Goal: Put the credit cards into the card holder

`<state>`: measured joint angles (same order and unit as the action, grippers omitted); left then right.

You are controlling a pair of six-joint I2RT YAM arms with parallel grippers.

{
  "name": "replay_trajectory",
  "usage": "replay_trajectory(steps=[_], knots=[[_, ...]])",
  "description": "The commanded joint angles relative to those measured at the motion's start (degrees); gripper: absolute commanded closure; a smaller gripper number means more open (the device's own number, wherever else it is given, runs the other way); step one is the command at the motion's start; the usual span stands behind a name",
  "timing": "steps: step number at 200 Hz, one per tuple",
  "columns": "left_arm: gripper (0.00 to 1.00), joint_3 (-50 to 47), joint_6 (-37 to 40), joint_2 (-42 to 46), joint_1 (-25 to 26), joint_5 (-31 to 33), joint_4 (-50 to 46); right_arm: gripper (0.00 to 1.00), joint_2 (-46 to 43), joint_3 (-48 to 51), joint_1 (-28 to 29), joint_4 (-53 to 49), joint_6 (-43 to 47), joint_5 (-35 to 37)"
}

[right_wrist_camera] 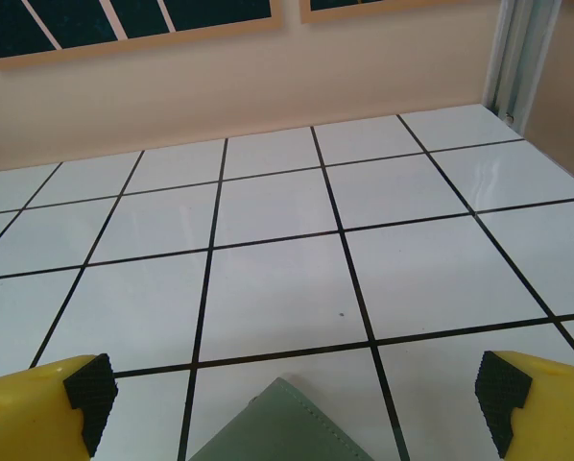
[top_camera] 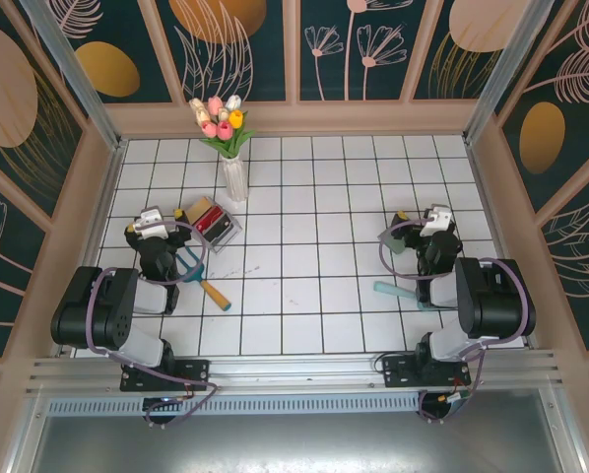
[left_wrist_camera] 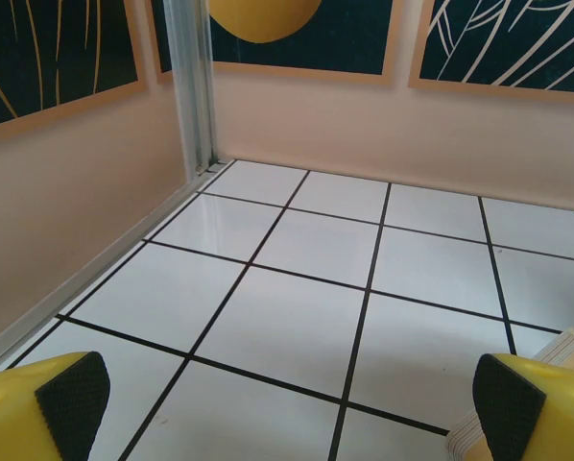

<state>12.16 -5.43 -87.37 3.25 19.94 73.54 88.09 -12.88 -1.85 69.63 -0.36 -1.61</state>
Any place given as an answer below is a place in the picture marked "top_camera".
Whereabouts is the artificial tulip bouquet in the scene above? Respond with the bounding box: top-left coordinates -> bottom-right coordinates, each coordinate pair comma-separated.
188,94 -> 256,160

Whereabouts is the gold credit card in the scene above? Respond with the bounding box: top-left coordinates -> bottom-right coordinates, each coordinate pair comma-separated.
185,196 -> 216,224

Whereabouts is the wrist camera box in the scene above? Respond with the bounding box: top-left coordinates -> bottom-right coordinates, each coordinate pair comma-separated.
419,205 -> 454,238
125,208 -> 166,237

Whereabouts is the blue fork wooden handle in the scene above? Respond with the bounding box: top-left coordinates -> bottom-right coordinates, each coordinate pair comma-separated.
175,245 -> 232,312

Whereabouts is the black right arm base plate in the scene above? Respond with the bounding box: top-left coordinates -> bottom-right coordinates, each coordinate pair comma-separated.
381,355 -> 473,389

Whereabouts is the black credit card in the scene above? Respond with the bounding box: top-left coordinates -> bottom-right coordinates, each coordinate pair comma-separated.
205,216 -> 239,246

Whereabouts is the red credit card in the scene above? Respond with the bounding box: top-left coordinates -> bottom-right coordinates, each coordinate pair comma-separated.
195,206 -> 228,233

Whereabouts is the clear acrylic card box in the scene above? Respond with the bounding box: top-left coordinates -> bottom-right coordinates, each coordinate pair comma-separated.
185,196 -> 242,256

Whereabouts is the aluminium front rail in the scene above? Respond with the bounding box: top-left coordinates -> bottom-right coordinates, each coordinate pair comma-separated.
26,348 -> 564,401

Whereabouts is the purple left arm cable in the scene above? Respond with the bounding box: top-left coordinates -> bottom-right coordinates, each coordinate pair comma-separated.
86,219 -> 221,429

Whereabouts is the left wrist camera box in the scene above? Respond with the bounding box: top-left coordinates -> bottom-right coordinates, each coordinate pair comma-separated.
125,208 -> 166,237

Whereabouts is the white ribbed vase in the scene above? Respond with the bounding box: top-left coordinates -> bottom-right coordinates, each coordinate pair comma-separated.
220,155 -> 250,202

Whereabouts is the grey metal sheet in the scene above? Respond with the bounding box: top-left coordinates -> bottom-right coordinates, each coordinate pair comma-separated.
28,413 -> 579,473

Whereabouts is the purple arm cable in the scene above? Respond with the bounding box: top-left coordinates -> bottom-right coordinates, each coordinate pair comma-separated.
86,219 -> 221,429
378,219 -> 531,424

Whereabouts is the grey slotted cable duct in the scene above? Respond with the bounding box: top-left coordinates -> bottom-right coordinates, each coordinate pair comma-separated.
45,395 -> 424,418

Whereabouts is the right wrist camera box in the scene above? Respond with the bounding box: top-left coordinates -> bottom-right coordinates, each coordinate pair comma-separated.
419,205 -> 454,238

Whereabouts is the aluminium corner post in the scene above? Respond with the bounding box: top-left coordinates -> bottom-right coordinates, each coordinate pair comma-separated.
18,0 -> 128,152
463,0 -> 556,147

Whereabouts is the aluminium side rail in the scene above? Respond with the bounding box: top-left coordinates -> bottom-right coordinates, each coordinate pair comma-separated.
464,140 -> 540,349
52,140 -> 128,359

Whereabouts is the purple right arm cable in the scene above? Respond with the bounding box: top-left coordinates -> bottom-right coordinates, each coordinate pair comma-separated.
378,219 -> 531,424

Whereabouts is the teal plastic scoop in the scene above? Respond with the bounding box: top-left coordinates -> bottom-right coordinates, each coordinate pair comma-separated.
372,280 -> 441,314

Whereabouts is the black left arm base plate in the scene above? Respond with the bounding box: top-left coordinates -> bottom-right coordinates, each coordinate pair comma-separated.
119,358 -> 212,393

